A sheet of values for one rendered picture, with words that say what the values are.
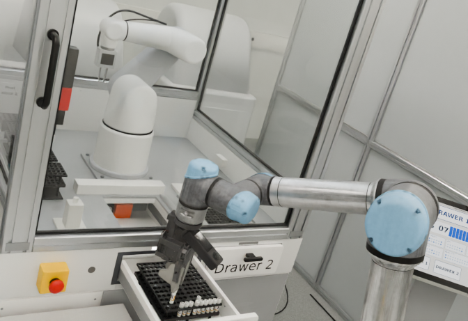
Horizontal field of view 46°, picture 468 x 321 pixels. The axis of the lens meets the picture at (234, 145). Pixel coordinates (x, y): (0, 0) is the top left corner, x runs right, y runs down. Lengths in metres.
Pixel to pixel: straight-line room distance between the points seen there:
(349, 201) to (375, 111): 2.05
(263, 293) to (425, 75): 1.58
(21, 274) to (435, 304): 1.45
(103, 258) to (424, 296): 1.19
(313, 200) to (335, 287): 2.27
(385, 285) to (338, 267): 2.36
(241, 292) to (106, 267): 0.54
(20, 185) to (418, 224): 0.94
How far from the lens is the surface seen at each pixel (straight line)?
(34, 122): 1.41
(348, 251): 3.45
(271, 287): 2.09
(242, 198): 1.27
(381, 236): 1.12
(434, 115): 3.05
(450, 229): 2.15
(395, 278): 1.17
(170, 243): 1.40
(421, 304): 2.25
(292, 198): 1.34
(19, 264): 1.60
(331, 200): 1.31
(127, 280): 1.66
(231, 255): 1.86
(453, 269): 2.12
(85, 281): 1.70
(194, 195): 1.32
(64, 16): 1.36
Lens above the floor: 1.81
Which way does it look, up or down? 18 degrees down
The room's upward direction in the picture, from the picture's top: 16 degrees clockwise
